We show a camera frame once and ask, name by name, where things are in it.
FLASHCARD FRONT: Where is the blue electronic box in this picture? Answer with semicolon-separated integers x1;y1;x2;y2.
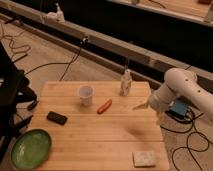
169;100;188;118

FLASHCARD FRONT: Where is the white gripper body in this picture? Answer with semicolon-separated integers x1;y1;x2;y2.
148;85;173;113

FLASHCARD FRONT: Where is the black cable on right floor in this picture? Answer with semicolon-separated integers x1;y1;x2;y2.
160;108;213;171

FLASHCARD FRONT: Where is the white spray bottle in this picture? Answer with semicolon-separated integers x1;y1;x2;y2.
120;69;132;96

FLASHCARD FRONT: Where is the green ceramic bowl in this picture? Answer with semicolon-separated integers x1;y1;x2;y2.
11;129;52;170

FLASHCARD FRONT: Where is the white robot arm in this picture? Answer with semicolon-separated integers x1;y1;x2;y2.
134;68;213;122

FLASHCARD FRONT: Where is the orange sausage toy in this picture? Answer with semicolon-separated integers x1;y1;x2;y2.
97;99;112;114

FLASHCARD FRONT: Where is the beige square sponge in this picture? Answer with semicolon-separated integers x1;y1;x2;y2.
133;151;156;167

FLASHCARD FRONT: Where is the black chair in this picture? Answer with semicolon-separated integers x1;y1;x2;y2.
0;42;37;163

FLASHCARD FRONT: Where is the wooden cutting board table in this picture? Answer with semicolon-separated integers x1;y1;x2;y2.
29;81;169;171

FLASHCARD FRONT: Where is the black rectangular block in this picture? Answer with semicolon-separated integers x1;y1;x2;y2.
47;111;67;125

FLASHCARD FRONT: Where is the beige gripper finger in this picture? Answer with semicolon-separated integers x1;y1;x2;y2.
156;112;164;125
133;101;149;110

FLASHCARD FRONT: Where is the white power adapter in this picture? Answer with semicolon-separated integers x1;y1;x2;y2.
46;4;65;22

